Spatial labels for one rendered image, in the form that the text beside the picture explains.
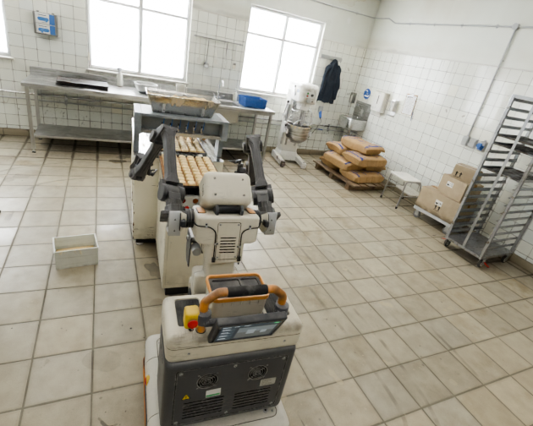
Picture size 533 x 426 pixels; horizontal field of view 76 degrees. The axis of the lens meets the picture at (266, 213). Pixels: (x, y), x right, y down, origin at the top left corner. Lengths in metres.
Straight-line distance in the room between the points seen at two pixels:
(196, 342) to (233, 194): 0.60
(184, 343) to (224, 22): 5.34
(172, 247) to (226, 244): 0.99
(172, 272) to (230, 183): 1.24
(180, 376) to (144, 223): 1.89
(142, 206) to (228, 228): 1.66
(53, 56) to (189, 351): 5.07
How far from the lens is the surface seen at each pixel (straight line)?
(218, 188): 1.45
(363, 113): 7.06
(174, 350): 1.34
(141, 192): 2.99
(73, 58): 5.88
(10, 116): 6.14
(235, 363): 1.47
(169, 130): 1.78
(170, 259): 2.50
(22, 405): 2.26
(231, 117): 5.64
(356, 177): 5.64
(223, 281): 1.41
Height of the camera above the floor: 1.77
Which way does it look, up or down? 25 degrees down
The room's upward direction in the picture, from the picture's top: 12 degrees clockwise
